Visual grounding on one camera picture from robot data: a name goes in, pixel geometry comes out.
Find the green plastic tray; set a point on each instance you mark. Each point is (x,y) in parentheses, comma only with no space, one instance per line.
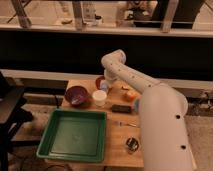
(74,135)

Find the purple bowl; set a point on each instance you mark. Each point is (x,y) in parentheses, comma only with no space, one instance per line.
(76,95)

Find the red bowl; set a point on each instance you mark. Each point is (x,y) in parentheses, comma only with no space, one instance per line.
(98,81)

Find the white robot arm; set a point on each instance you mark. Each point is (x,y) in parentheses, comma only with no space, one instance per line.
(164,139)

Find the small blue towel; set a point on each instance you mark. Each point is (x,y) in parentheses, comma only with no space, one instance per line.
(104,86)

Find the white lidded container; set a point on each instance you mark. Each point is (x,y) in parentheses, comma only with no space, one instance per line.
(99,97)

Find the black chair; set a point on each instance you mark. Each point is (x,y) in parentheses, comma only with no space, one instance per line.
(12,116)

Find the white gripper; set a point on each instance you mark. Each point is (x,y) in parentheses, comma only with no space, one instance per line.
(109,77)

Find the black rectangular block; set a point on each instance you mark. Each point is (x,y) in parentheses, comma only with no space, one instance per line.
(121,109)

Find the orange fruit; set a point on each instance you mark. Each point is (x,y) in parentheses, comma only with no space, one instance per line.
(130,95)

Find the beige food piece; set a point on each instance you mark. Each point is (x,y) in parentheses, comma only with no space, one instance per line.
(125,87)

